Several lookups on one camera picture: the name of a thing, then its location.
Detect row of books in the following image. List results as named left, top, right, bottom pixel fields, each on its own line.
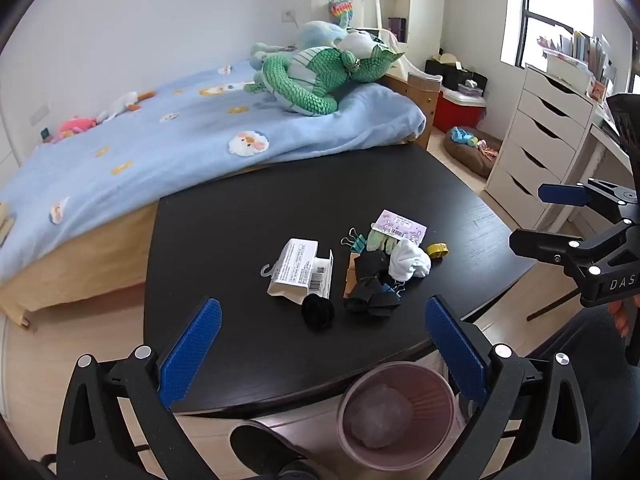
left=537, top=32, right=614, bottom=99

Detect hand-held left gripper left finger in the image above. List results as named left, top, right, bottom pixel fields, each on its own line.
left=56, top=297, right=223, bottom=480

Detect pink plush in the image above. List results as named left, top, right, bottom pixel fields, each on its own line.
left=47, top=116, right=98, bottom=144

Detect black paper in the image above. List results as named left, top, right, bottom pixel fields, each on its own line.
left=357, top=250, right=389, bottom=282

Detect window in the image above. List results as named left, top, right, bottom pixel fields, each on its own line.
left=500, top=0, right=640, bottom=97

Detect rainbow bag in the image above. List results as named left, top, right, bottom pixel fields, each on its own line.
left=327, top=0, right=355, bottom=29

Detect wooden bed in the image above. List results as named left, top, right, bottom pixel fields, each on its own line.
left=0, top=70, right=443, bottom=331

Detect pink trash bin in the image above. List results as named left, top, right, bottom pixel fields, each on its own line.
left=336, top=361, right=457, bottom=466

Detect white tissue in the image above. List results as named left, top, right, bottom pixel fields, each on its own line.
left=389, top=240, right=432, bottom=282

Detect teal binder clip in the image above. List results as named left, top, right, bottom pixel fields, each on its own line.
left=341, top=227, right=369, bottom=254

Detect black bag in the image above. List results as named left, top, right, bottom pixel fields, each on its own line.
left=425, top=57, right=488, bottom=92

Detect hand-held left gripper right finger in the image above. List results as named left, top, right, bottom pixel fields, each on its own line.
left=424, top=295, right=593, bottom=480

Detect white arched chair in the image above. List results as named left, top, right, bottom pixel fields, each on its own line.
left=360, top=0, right=426, bottom=78

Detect white shelf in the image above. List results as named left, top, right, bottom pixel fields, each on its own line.
left=357, top=0, right=417, bottom=44

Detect brown cushion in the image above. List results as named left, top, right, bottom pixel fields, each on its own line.
left=442, top=126, right=502, bottom=179

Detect black fuzzy ball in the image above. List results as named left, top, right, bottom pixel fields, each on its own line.
left=301, top=294, right=335, bottom=331

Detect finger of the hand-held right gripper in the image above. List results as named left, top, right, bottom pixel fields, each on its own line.
left=509, top=219, right=640, bottom=282
left=538, top=177, right=637, bottom=222

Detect white packaging card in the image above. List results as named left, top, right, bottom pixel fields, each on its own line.
left=260, top=238, right=335, bottom=306

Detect person's right hand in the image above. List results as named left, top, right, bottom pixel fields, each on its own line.
left=613, top=302, right=632, bottom=339

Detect person's left shoe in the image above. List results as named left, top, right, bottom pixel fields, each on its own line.
left=230, top=422, right=321, bottom=480

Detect green dragon plush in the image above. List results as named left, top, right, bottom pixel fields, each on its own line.
left=244, top=42, right=407, bottom=117

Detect black socks with card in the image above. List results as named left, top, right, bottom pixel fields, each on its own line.
left=343, top=280, right=402, bottom=317

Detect light blue plush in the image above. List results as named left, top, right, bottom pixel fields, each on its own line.
left=249, top=20, right=374, bottom=69

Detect person's right leg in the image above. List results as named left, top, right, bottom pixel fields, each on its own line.
left=500, top=305, right=640, bottom=480

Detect black metal leg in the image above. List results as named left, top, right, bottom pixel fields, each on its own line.
left=527, top=285, right=584, bottom=322

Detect red storage box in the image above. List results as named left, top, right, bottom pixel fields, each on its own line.
left=432, top=85, right=487, bottom=134

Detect white duck plush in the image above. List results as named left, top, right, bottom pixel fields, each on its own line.
left=96, top=91, right=157, bottom=124

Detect purple printed card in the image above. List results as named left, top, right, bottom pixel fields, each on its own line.
left=372, top=209, right=427, bottom=244

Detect white drawer unit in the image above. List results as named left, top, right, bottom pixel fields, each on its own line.
left=486, top=66, right=599, bottom=231

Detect clear plastic bag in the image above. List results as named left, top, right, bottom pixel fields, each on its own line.
left=350, top=385, right=416, bottom=449

